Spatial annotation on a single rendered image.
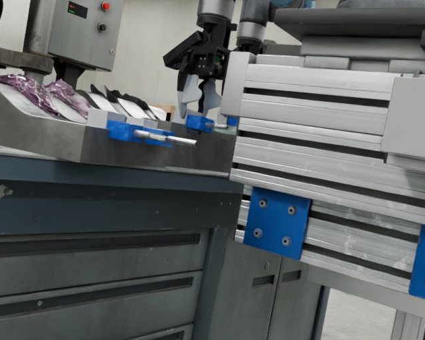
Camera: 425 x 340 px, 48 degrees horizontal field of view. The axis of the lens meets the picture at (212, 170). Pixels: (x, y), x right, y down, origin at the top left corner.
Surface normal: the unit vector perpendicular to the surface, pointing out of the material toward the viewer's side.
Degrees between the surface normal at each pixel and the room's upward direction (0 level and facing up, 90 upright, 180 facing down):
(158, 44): 90
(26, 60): 90
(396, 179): 90
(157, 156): 90
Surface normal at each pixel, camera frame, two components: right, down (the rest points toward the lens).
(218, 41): -0.64, -0.07
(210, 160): 0.75, 0.17
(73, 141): -0.39, -0.02
